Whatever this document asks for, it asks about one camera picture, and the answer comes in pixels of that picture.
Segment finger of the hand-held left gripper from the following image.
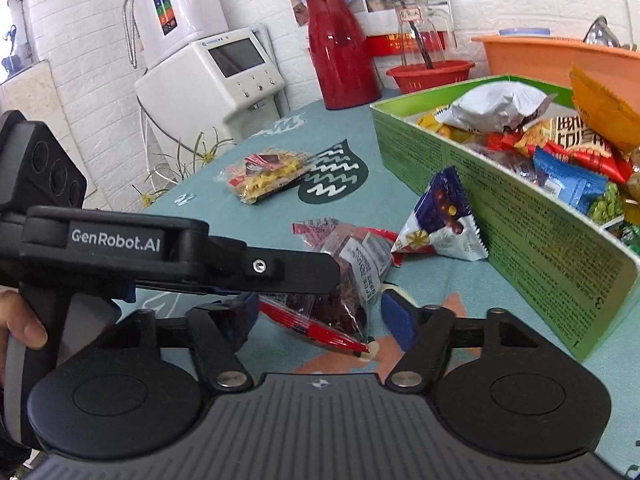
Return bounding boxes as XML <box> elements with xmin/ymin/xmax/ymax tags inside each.
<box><xmin>131</xmin><ymin>280</ymin><xmax>261</xmax><ymax>311</ymax></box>
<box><xmin>207</xmin><ymin>235</ymin><xmax>342</xmax><ymax>297</ymax></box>

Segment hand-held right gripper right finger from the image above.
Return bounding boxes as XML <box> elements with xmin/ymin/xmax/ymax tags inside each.
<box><xmin>380</xmin><ymin>287</ymin><xmax>540</xmax><ymax>393</ymax></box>

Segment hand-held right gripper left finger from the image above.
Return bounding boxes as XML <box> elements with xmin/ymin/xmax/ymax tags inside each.
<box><xmin>107</xmin><ymin>294</ymin><xmax>262</xmax><ymax>392</ymax></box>

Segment red dried fruit packet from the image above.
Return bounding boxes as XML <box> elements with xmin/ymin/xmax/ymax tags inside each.
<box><xmin>257</xmin><ymin>216</ymin><xmax>402</xmax><ymax>362</ymax></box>

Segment green cardboard box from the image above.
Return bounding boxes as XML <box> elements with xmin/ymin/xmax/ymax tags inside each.
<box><xmin>370</xmin><ymin>74</ymin><xmax>640</xmax><ymax>364</ymax></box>

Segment person's left hand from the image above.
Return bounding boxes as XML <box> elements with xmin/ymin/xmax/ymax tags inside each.
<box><xmin>0</xmin><ymin>287</ymin><xmax>49</xmax><ymax>386</ymax></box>

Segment teal tablecloth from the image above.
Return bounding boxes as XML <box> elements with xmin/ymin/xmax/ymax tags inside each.
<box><xmin>112</xmin><ymin>97</ymin><xmax>640</xmax><ymax>463</ymax></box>

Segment yellow noodle snack packet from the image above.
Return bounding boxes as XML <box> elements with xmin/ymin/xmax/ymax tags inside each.
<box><xmin>215</xmin><ymin>148</ymin><xmax>314</xmax><ymax>206</ymax></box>

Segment blue white snack packet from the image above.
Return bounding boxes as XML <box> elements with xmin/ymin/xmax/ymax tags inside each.
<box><xmin>391</xmin><ymin>166</ymin><xmax>489</xmax><ymax>262</ymax></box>

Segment yellow flower plant stems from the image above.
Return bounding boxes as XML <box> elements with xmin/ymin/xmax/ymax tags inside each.
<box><xmin>131</xmin><ymin>127</ymin><xmax>237</xmax><ymax>209</ymax></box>

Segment white appliance with screen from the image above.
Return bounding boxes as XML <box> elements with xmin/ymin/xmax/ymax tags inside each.
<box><xmin>134</xmin><ymin>27</ymin><xmax>287</xmax><ymax>147</ymax></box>

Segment red thermos jug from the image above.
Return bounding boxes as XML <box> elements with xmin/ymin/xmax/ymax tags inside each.
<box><xmin>304</xmin><ymin>0</ymin><xmax>384</xmax><ymax>111</ymax></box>

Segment pile of snack packets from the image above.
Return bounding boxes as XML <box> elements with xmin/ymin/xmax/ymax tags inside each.
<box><xmin>417</xmin><ymin>64</ymin><xmax>640</xmax><ymax>256</ymax></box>

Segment red plastic basket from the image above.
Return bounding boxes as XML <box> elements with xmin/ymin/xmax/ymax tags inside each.
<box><xmin>386</xmin><ymin>60</ymin><xmax>476</xmax><ymax>96</ymax></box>

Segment white water purifier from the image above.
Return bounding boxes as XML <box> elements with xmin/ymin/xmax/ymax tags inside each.
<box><xmin>135</xmin><ymin>0</ymin><xmax>229</xmax><ymax>69</ymax></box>

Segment clear glass jar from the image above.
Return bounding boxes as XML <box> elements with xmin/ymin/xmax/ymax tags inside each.
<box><xmin>397</xmin><ymin>4</ymin><xmax>459</xmax><ymax>68</ymax></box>

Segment orange plastic basin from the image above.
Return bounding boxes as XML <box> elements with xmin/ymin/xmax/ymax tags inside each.
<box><xmin>471</xmin><ymin>35</ymin><xmax>640</xmax><ymax>92</ymax></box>

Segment steel bowl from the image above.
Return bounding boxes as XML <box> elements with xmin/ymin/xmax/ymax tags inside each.
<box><xmin>582</xmin><ymin>16</ymin><xmax>625</xmax><ymax>50</ymax></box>

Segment metal hose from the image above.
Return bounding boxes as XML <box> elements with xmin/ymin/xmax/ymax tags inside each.
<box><xmin>124</xmin><ymin>0</ymin><xmax>147</xmax><ymax>70</ymax></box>

